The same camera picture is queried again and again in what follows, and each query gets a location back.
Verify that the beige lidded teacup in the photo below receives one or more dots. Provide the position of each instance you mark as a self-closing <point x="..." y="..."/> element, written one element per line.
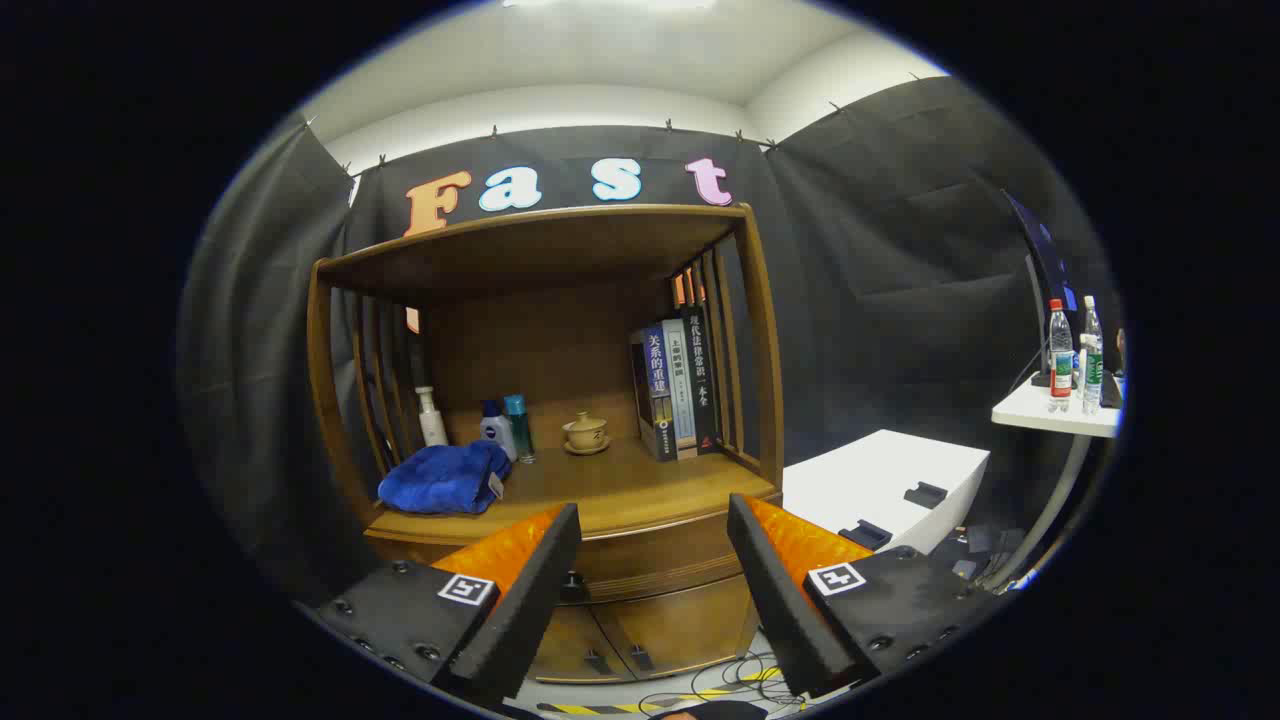
<point x="586" y="434"/>

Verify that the blue spine book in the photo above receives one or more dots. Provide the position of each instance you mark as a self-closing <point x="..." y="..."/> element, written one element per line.
<point x="655" y="390"/>

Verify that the dark cloth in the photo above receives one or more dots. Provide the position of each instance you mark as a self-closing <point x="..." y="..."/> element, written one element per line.
<point x="715" y="712"/>

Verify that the black floor equipment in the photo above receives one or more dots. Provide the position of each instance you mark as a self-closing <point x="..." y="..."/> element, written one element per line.
<point x="975" y="545"/>

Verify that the brown wooden cabinet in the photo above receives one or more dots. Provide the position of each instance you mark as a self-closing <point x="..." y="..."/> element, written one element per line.
<point x="520" y="250"/>

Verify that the teal slim bottle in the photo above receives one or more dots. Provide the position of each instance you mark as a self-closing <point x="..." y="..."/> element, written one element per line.
<point x="518" y="425"/>

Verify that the red label water bottle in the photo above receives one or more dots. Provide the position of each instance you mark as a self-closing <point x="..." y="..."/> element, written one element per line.
<point x="1060" y="360"/>

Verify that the green label water bottle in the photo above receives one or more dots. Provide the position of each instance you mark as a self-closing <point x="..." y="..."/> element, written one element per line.
<point x="1092" y="370"/>

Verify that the white pump bottle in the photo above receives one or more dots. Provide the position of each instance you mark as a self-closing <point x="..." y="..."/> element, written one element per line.
<point x="432" y="425"/>

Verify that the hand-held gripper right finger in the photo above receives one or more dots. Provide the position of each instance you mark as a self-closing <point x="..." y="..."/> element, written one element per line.
<point x="775" y="600"/>

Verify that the black drawer knob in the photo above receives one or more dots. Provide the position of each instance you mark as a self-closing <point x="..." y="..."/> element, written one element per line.
<point x="574" y="588"/>

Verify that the black plastic tray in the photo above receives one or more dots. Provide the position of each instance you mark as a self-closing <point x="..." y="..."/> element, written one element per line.
<point x="925" y="494"/>
<point x="865" y="534"/>

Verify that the wooden cabinet door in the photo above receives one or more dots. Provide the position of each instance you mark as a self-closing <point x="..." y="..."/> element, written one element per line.
<point x="570" y="650"/>
<point x="690" y="625"/>

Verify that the white bottle with blue cap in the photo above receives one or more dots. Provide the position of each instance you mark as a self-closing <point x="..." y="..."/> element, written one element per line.
<point x="497" y="432"/>

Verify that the wooden countertop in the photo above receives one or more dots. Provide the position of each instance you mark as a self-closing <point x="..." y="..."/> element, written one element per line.
<point x="620" y="490"/>

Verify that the blue folded towel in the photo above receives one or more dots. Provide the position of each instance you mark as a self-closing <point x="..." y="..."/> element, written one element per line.
<point x="440" y="480"/>

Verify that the white drawer unit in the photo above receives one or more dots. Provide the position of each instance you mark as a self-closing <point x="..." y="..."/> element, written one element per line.
<point x="860" y="475"/>

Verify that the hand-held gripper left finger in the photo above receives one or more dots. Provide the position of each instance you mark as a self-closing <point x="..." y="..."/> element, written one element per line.
<point x="530" y="600"/>

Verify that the brown wooden drawer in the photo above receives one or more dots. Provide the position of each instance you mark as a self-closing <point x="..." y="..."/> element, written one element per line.
<point x="650" y="570"/>

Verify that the yellow black hazard tape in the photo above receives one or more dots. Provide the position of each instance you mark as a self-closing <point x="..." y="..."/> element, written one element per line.
<point x="600" y="708"/>

